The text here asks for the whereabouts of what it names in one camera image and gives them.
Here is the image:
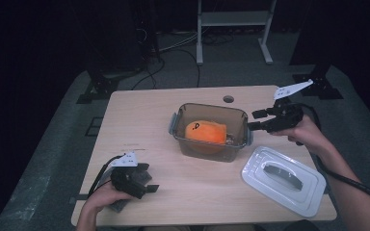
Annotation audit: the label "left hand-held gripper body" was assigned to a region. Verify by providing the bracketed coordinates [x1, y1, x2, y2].
[110, 151, 147, 200]

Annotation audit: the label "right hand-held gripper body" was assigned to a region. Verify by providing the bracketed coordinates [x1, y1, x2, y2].
[269, 79, 314, 134]

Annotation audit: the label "clear grey storage box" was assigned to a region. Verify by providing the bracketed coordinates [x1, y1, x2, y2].
[168, 102, 254, 163]

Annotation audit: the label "orange plush toy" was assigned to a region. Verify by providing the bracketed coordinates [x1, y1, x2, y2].
[185, 119, 228, 155]

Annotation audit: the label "person's right hand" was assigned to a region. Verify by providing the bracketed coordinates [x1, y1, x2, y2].
[271, 115, 328, 156]

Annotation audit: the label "person's left hand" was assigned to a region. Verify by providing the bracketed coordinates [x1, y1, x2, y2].
[83, 182, 133, 215]

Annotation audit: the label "black stand base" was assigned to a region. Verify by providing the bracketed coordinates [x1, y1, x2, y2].
[292, 62, 345, 100]
[76, 68, 120, 105]

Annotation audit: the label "black tape strip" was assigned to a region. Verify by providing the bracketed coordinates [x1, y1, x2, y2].
[68, 192, 91, 205]

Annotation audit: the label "black floor tape marking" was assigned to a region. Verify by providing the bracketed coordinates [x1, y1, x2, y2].
[85, 116, 104, 138]

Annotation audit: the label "dark equipment stand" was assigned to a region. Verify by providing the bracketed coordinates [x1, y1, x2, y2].
[131, 0, 162, 64]

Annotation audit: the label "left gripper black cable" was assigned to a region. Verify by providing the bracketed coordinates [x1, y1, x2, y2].
[87, 153, 126, 198]

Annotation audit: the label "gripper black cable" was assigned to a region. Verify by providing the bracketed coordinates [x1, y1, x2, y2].
[87, 153, 126, 198]
[297, 102, 370, 213]

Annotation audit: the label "black floor cable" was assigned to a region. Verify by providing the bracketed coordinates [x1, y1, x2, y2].
[131, 57, 166, 91]
[170, 47, 201, 89]

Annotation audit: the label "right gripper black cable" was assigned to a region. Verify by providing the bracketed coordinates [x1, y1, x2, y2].
[297, 102, 370, 213]

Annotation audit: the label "white metal table frame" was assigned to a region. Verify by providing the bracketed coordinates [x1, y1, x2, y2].
[196, 0, 278, 66]

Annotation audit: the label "pale floor cables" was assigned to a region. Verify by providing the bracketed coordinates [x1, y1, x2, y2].
[157, 31, 200, 53]

